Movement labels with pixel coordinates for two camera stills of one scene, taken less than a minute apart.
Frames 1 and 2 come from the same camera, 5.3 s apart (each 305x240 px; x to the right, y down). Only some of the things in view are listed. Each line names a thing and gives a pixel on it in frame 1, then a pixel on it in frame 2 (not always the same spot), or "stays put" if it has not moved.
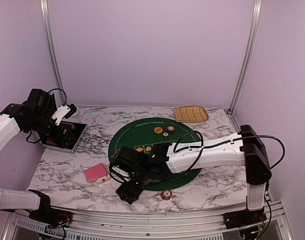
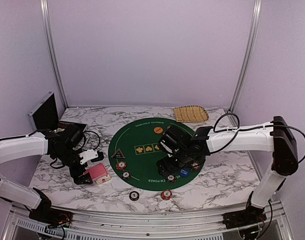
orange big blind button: [158, 130] stays put
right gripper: [134, 192] to [172, 169]
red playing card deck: [97, 171] stays put
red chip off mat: [166, 194] stays put
